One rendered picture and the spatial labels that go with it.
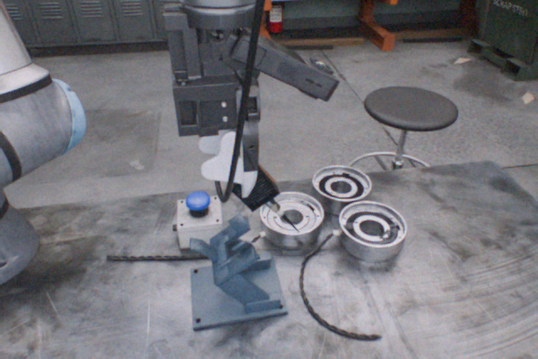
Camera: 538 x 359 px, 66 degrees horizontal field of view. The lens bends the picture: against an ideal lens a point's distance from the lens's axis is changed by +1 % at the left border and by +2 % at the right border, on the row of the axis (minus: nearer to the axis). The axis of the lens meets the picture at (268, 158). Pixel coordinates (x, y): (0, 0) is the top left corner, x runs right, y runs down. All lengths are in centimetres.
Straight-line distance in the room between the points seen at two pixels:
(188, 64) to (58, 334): 41
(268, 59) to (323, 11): 417
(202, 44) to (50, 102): 37
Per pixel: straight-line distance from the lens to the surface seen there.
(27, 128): 69
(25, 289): 72
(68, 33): 403
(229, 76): 40
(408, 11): 491
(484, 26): 414
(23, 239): 74
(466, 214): 82
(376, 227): 71
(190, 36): 39
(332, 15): 460
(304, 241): 66
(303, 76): 40
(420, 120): 149
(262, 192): 49
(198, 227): 66
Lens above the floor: 129
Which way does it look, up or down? 34 degrees down
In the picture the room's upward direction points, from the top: straight up
